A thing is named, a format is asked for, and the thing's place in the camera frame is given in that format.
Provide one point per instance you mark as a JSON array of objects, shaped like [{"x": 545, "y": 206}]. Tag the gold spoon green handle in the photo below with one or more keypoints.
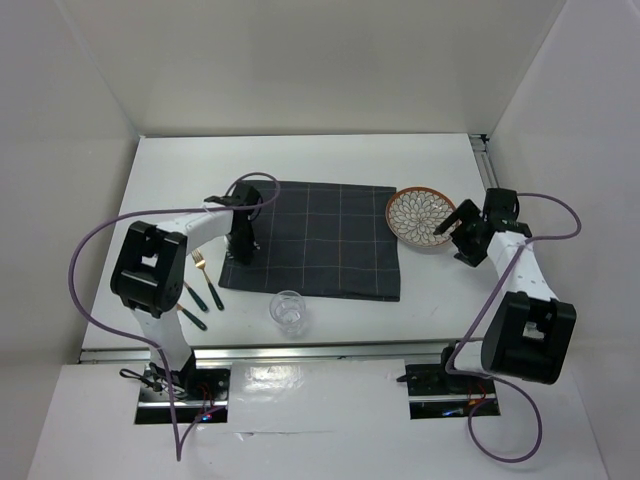
[{"x": 196, "y": 297}]

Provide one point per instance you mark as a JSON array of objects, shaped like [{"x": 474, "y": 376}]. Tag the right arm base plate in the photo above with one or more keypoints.
[{"x": 433, "y": 394}]

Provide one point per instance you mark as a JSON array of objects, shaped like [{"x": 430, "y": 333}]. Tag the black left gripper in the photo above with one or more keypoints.
[{"x": 243, "y": 253}]

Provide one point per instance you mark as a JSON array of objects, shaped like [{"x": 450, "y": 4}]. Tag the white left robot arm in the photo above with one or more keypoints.
[{"x": 149, "y": 273}]

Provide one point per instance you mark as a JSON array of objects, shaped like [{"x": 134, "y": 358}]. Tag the aluminium front table rail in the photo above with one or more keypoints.
[{"x": 430, "y": 349}]

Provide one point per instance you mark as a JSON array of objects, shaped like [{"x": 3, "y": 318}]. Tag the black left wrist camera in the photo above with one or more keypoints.
[{"x": 241, "y": 194}]

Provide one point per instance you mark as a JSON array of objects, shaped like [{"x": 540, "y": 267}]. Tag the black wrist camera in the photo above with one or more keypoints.
[
  {"x": 241, "y": 194},
  {"x": 501, "y": 208}
]

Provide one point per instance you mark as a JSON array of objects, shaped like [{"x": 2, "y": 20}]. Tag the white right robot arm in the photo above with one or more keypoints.
[{"x": 529, "y": 335}]

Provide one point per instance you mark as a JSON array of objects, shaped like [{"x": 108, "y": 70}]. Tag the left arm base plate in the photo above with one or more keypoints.
[{"x": 208, "y": 395}]

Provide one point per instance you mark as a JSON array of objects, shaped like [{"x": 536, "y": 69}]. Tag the dark grey checked cloth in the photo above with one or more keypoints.
[{"x": 321, "y": 240}]

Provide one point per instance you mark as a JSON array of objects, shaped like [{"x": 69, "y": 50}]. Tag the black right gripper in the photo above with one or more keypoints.
[{"x": 469, "y": 212}]

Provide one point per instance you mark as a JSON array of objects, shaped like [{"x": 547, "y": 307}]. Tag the clear drinking glass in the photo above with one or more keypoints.
[{"x": 288, "y": 309}]

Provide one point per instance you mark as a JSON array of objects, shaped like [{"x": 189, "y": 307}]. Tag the gold fork green handle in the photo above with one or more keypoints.
[{"x": 200, "y": 264}]

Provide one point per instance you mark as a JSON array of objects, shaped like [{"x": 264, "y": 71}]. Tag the floral patterned plate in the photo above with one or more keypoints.
[{"x": 414, "y": 213}]

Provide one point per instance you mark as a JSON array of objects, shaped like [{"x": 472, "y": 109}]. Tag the gold knife green handle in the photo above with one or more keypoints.
[{"x": 192, "y": 318}]

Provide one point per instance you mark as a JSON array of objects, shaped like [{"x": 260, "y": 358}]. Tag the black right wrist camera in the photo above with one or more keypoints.
[{"x": 501, "y": 208}]

